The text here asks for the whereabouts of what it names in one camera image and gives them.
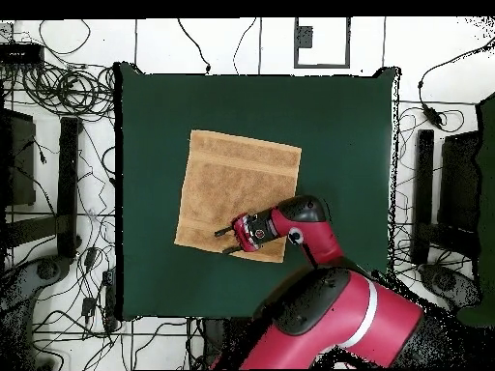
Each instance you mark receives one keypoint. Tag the tan terry towel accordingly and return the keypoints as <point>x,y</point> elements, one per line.
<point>232,181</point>

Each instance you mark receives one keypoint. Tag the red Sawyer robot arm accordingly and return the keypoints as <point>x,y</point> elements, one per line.
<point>328,320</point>

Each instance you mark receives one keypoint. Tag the black flat panel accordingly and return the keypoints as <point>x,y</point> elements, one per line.
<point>460,181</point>
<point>17,162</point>

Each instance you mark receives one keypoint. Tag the dark green table cloth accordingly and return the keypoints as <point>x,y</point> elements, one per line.
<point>154,290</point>

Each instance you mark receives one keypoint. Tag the black stand behind table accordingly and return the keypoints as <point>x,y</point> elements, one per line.
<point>216,336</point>

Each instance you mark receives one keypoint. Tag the black power adapter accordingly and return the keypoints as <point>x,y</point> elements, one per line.
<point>89,257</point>
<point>88,305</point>

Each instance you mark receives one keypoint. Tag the black T-shaped stand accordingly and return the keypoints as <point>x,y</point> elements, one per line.
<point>424,185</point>
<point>69,185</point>

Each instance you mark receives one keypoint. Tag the dark tripod base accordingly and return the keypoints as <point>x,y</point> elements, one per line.
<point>444,282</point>
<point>46,270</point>

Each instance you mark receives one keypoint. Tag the small grey box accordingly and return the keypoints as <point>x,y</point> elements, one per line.
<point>304,36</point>

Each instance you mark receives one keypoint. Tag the dark green fabric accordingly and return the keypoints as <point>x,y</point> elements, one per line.
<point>488,174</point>

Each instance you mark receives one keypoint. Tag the black electronics box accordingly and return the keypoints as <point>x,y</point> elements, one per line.
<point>21,54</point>

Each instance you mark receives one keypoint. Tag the grey rectangular frame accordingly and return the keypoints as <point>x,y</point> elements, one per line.
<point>296,54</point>

